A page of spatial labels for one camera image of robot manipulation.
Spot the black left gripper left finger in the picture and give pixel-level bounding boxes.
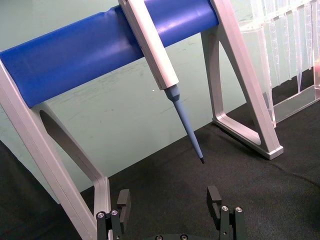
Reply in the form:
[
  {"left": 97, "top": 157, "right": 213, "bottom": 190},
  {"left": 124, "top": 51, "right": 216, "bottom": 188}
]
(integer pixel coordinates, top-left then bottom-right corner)
[{"left": 96, "top": 188, "right": 132, "bottom": 240}]

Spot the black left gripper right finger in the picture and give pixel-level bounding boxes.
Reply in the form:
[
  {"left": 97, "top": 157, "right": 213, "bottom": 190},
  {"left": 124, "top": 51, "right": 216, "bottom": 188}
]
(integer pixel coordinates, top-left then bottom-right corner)
[{"left": 206, "top": 185, "right": 247, "bottom": 240}]

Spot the black table cloth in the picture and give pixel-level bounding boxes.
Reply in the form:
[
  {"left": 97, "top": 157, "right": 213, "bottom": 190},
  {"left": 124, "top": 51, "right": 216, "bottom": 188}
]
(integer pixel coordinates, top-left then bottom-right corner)
[{"left": 0, "top": 95, "right": 320, "bottom": 240}]

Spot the clear acrylic tip rack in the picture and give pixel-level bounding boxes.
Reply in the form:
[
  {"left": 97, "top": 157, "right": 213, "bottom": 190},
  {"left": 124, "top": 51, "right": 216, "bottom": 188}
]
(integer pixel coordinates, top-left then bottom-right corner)
[{"left": 238, "top": 0, "right": 320, "bottom": 129}]

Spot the clear plastic pipette tip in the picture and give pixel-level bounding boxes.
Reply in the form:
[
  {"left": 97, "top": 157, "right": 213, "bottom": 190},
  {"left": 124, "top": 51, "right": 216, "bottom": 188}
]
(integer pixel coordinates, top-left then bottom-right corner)
[
  {"left": 294, "top": 6, "right": 305, "bottom": 94},
  {"left": 267, "top": 21, "right": 282, "bottom": 88},
  {"left": 303, "top": 1, "right": 315, "bottom": 71},
  {"left": 279, "top": 13, "right": 293, "bottom": 81}
]

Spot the grey stand with blue bar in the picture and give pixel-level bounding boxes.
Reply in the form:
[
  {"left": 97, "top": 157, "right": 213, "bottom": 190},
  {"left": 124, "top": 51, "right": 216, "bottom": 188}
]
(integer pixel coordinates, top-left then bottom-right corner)
[{"left": 0, "top": 0, "right": 284, "bottom": 240}]

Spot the white pipette with blue shaft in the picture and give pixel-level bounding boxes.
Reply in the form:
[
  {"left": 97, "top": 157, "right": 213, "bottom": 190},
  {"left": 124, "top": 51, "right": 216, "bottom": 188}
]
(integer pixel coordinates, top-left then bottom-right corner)
[{"left": 117, "top": 0, "right": 207, "bottom": 165}]

